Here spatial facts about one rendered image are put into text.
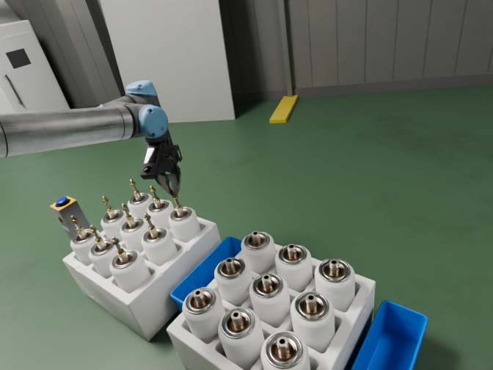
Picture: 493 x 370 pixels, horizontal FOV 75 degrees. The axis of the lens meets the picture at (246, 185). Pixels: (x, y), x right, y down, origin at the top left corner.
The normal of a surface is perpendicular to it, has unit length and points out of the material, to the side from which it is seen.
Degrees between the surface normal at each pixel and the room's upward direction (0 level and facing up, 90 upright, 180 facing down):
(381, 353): 0
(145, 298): 90
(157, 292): 90
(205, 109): 82
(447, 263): 0
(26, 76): 90
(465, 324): 0
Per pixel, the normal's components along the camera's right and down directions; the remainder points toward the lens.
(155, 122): 0.78, 0.22
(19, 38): 0.94, 0.02
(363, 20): -0.29, 0.54
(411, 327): -0.60, 0.48
